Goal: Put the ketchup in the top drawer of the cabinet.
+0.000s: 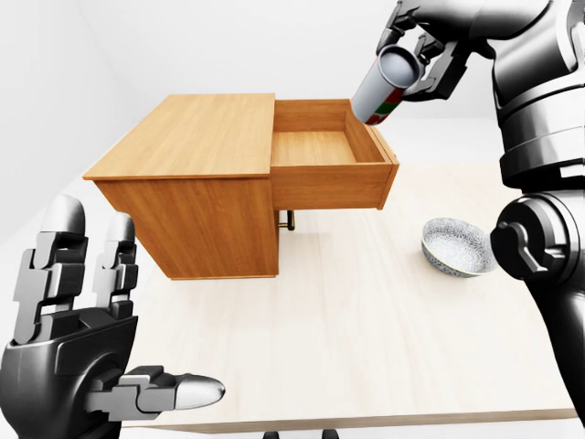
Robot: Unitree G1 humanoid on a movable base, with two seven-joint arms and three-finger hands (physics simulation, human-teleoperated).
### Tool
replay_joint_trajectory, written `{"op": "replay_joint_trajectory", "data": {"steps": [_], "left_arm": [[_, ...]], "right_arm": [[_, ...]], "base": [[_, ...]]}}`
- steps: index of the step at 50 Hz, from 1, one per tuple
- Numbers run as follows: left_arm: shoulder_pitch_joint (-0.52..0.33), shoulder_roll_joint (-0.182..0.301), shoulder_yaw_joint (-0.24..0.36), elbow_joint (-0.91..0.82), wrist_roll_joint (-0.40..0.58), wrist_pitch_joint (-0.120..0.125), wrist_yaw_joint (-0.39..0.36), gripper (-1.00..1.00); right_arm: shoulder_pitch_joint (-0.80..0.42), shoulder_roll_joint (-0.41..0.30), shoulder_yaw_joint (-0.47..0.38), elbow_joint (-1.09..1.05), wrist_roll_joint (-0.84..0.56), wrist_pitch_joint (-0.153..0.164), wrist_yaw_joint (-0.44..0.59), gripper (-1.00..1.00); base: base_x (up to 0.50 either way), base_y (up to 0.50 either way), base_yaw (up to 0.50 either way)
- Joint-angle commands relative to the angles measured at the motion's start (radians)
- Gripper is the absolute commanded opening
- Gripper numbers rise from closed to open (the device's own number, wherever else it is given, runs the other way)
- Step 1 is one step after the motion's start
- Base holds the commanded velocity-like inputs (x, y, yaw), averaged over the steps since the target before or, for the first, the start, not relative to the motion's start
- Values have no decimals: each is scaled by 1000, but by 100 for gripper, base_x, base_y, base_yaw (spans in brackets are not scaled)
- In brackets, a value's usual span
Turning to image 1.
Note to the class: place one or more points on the grey ketchup bottle red label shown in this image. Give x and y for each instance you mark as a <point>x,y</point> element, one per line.
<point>388,87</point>

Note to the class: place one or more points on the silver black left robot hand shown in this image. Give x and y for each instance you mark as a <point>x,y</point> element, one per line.
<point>55,356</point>

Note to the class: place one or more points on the patterned grey bowl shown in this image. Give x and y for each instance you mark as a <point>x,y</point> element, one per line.
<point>457,249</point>

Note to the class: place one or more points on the wooden cabinet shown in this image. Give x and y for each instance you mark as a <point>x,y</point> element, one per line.
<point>192,183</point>

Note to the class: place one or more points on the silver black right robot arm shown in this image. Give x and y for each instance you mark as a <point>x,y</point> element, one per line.
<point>535,137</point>

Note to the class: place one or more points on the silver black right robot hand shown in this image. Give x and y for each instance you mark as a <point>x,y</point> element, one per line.
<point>434,50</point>

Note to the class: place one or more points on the small dark shape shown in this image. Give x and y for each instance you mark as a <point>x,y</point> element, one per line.
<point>272,435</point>
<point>330,434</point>

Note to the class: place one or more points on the open wooden drawer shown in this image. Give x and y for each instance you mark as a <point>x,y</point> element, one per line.
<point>329,164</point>

